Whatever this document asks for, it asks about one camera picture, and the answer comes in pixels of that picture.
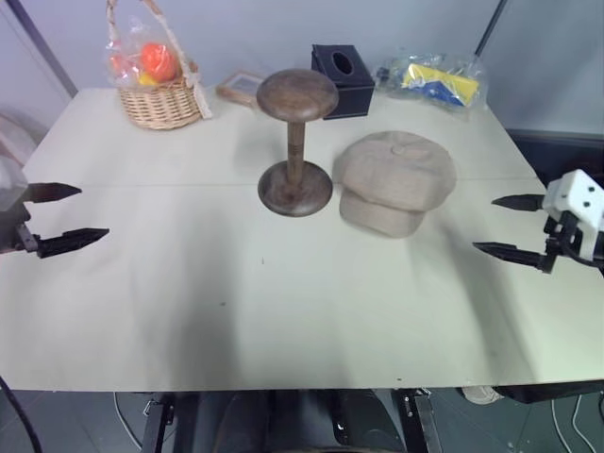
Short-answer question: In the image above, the clear crinkled plastic bag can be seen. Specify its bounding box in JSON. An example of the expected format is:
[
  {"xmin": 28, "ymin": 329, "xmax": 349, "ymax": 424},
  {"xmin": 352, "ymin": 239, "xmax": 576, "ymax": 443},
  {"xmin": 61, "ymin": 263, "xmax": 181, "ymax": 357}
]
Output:
[{"xmin": 371, "ymin": 48, "xmax": 488, "ymax": 115}]

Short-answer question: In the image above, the orange toy fruit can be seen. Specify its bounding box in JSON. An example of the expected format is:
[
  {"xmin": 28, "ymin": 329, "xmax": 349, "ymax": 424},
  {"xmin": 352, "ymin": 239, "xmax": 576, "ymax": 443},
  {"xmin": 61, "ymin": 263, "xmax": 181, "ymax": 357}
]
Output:
[{"xmin": 141, "ymin": 42, "xmax": 183, "ymax": 82}]

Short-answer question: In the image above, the beige shoe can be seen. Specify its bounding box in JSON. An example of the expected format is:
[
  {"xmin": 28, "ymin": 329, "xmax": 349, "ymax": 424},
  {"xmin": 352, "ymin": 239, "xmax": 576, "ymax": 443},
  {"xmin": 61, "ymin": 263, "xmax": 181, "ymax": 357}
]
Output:
[{"xmin": 461, "ymin": 383, "xmax": 500, "ymax": 406}]

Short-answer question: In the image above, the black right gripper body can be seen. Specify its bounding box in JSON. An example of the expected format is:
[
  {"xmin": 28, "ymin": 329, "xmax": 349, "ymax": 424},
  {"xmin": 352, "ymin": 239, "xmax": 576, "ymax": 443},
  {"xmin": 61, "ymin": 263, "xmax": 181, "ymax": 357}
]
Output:
[{"xmin": 542, "ymin": 209, "xmax": 582, "ymax": 266}]

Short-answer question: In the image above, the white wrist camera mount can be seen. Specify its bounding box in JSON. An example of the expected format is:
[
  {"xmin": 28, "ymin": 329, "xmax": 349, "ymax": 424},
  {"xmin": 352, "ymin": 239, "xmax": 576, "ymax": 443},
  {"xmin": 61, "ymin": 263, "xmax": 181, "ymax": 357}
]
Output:
[
  {"xmin": 540, "ymin": 170, "xmax": 604, "ymax": 263},
  {"xmin": 0, "ymin": 154, "xmax": 29, "ymax": 214}
]

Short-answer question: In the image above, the black slanted pole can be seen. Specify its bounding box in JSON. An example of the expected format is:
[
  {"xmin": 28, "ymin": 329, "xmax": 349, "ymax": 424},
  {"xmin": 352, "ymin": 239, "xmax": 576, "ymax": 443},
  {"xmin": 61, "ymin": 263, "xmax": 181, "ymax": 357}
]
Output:
[{"xmin": 474, "ymin": 0, "xmax": 510, "ymax": 59}]

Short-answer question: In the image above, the black tissue box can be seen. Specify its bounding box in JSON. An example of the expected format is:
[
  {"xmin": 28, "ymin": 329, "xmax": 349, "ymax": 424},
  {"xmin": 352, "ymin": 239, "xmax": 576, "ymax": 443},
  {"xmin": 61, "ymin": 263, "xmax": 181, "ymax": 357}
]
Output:
[{"xmin": 310, "ymin": 42, "xmax": 377, "ymax": 121}]

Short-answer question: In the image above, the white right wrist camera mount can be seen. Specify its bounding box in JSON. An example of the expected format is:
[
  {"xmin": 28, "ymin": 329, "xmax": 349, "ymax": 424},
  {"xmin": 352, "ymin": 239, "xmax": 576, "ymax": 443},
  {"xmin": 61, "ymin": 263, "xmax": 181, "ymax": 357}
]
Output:
[{"xmin": 540, "ymin": 170, "xmax": 604, "ymax": 263}]

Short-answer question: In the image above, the dark wooden hat stand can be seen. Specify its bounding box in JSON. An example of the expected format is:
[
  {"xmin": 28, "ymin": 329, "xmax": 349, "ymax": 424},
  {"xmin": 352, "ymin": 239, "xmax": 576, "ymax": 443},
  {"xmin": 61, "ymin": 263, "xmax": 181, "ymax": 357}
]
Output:
[{"xmin": 256, "ymin": 68, "xmax": 341, "ymax": 219}]

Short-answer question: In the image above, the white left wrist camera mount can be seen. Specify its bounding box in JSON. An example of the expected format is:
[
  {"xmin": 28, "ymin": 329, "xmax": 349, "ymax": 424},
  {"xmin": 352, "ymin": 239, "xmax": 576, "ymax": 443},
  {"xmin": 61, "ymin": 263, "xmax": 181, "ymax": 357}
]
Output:
[{"xmin": 0, "ymin": 154, "xmax": 29, "ymax": 214}]

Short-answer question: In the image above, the black cabinet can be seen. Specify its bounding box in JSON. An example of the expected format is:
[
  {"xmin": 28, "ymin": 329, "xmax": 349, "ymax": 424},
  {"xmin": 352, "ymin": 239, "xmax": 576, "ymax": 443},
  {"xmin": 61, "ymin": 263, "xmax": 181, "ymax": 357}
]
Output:
[{"xmin": 508, "ymin": 127, "xmax": 604, "ymax": 191}]

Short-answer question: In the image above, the grey slanted post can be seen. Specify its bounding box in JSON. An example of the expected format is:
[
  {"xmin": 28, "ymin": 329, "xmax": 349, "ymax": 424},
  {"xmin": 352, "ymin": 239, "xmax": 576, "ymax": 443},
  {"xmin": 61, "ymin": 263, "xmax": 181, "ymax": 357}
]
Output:
[{"xmin": 9, "ymin": 0, "xmax": 79, "ymax": 99}]

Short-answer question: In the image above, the wicker basket with handle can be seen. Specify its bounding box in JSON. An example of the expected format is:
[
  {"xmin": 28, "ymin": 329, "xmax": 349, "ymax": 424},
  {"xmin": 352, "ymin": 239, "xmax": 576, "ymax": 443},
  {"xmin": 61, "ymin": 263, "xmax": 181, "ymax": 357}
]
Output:
[{"xmin": 104, "ymin": 0, "xmax": 214, "ymax": 131}]

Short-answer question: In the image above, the blue and yellow package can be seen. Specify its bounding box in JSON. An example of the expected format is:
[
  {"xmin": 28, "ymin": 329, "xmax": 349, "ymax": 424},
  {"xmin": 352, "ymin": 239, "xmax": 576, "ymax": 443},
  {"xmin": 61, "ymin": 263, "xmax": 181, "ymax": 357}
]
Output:
[{"xmin": 400, "ymin": 61, "xmax": 481, "ymax": 108}]

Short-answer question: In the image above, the wooden picture frame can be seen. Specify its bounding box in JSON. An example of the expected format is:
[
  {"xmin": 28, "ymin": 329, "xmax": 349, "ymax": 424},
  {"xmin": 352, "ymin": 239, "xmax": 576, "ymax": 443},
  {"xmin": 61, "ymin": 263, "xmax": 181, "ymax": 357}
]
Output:
[{"xmin": 215, "ymin": 69, "xmax": 266, "ymax": 111}]

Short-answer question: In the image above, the black table leg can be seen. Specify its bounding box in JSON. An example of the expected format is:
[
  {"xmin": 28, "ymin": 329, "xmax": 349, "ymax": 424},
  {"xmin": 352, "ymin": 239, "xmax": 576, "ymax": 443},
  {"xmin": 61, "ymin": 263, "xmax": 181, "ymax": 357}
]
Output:
[
  {"xmin": 140, "ymin": 390, "xmax": 176, "ymax": 453},
  {"xmin": 390, "ymin": 388, "xmax": 444, "ymax": 453}
]

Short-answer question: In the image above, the beige newsboy cap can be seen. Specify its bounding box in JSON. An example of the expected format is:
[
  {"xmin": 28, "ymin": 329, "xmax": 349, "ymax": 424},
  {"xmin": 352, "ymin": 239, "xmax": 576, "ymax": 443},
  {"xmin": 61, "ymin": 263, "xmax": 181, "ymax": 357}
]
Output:
[{"xmin": 331, "ymin": 130, "xmax": 459, "ymax": 239}]

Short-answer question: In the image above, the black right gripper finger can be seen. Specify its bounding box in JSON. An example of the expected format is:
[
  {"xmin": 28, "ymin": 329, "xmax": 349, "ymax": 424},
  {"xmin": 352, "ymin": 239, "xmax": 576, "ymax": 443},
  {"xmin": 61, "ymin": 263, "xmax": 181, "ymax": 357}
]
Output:
[
  {"xmin": 472, "ymin": 241, "xmax": 552, "ymax": 275},
  {"xmin": 491, "ymin": 193, "xmax": 547, "ymax": 212}
]

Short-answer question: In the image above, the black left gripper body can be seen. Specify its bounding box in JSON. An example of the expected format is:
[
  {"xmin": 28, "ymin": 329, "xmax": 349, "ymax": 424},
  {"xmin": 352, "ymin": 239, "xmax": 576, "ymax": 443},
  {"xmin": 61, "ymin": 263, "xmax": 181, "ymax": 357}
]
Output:
[{"xmin": 0, "ymin": 203, "xmax": 41, "ymax": 257}]

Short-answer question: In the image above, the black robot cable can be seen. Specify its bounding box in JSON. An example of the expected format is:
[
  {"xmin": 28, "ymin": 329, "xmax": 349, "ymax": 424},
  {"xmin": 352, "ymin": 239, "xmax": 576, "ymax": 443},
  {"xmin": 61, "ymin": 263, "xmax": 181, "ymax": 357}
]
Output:
[{"xmin": 0, "ymin": 374, "xmax": 42, "ymax": 453}]

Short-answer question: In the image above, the clear plastic fruit bag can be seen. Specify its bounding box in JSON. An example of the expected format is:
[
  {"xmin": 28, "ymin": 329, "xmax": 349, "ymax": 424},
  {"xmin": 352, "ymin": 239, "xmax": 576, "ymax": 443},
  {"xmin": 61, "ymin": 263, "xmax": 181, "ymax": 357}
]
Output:
[{"xmin": 104, "ymin": 15, "xmax": 191, "ymax": 90}]

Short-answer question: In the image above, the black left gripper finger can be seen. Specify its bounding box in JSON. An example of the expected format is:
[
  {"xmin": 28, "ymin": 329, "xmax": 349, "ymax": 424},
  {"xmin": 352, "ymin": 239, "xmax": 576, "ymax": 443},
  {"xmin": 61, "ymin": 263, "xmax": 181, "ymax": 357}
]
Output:
[
  {"xmin": 25, "ymin": 182, "xmax": 83, "ymax": 205},
  {"xmin": 36, "ymin": 227, "xmax": 111, "ymax": 260}
]

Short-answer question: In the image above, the white floor cable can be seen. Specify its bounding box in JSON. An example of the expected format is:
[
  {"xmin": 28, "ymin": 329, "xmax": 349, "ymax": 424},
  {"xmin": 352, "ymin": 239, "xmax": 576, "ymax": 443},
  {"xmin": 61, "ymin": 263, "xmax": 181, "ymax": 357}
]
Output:
[
  {"xmin": 550, "ymin": 394, "xmax": 603, "ymax": 453},
  {"xmin": 111, "ymin": 391, "xmax": 145, "ymax": 447}
]

